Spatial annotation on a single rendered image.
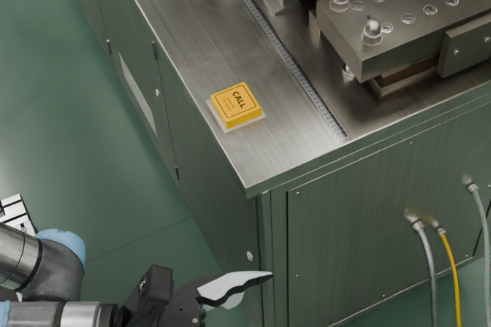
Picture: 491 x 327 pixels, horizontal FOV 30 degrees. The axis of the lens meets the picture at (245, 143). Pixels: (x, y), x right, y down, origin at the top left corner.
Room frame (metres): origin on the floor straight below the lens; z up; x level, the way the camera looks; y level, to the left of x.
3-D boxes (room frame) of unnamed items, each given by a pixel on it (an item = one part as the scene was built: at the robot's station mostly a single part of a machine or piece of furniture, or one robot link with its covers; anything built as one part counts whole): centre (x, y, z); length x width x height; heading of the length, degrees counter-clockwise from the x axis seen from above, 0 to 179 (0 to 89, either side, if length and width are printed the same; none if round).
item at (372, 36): (1.05, -0.23, 1.05); 0.04 x 0.04 x 0.04
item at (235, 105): (1.01, 0.01, 0.91); 0.07 x 0.07 x 0.02; 23
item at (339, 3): (1.13, -0.18, 1.05); 0.04 x 0.04 x 0.04
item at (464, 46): (1.07, -0.41, 0.96); 0.10 x 0.03 x 0.11; 113
